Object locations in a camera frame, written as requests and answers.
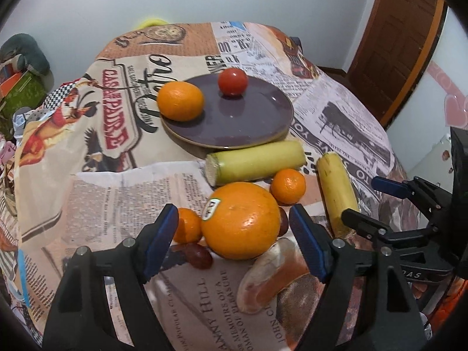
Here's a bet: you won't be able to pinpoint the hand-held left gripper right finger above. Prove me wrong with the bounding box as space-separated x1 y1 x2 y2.
289 204 434 351

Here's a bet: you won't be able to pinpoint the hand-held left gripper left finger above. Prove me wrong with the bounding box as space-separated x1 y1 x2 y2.
43 204 187 351

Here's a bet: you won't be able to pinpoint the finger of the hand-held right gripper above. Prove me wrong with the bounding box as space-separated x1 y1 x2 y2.
371 176 454 227
341 208 454 258

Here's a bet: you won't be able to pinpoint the small tangerine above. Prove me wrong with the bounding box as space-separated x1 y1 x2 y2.
172 208 203 245
270 168 307 206

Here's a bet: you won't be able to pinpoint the dark red grape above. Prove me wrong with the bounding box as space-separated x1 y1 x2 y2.
183 243 213 269
278 207 290 236

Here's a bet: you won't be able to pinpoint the yellow banana piece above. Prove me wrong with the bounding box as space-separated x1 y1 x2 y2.
316 152 361 238

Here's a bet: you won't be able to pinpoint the bread loaf piece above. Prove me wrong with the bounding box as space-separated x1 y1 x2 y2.
237 237 311 315

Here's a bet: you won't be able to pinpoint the large orange with sticker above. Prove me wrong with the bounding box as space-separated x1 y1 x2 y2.
200 182 281 261

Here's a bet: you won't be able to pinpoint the greenish banana piece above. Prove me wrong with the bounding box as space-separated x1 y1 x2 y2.
205 141 308 187

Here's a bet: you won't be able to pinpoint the purple plate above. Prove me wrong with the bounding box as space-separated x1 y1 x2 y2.
160 73 294 149

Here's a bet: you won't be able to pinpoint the medium orange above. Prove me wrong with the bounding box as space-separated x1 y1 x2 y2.
157 81 204 122

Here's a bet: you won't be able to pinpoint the white cabinet pink heart stickers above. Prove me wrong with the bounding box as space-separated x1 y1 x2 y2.
386 7 468 181

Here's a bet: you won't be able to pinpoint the orange garment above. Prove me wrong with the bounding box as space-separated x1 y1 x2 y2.
433 278 468 337

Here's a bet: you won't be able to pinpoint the brown wooden door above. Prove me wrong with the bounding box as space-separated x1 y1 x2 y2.
347 0 448 128

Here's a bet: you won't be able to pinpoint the red tomato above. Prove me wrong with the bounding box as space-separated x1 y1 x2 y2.
218 68 248 97

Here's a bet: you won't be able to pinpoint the green box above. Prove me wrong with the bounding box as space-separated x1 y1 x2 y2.
0 71 48 121

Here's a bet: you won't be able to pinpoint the yellow round object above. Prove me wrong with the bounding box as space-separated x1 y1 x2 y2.
135 18 171 30

